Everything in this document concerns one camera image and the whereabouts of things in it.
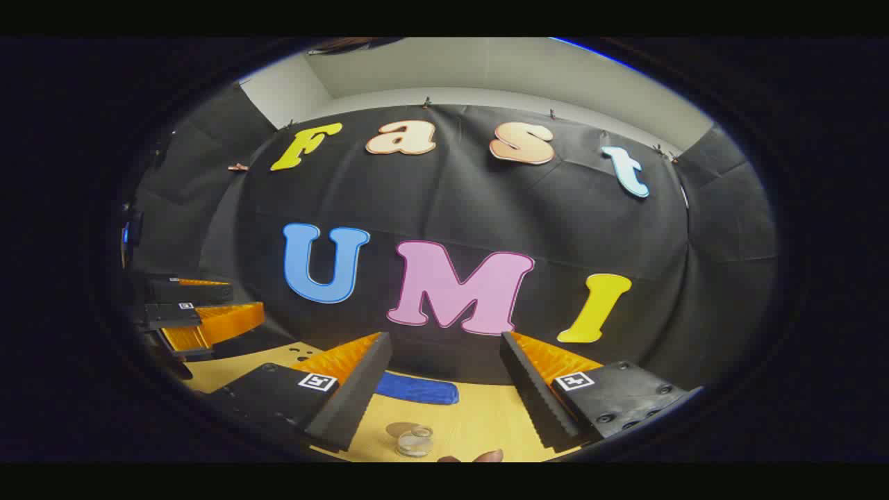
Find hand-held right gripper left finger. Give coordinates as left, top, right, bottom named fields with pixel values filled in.
left=207, top=331, right=394, bottom=453

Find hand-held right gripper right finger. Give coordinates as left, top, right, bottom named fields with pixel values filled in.
left=499, top=331, right=704, bottom=453

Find clear plastic water bottle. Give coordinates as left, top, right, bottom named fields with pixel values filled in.
left=396, top=425, right=435, bottom=458

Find blue towel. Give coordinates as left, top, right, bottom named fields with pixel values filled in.
left=375, top=371, right=460, bottom=406

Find black backdrop cloth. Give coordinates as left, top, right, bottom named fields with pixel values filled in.
left=128, top=83, right=779, bottom=390

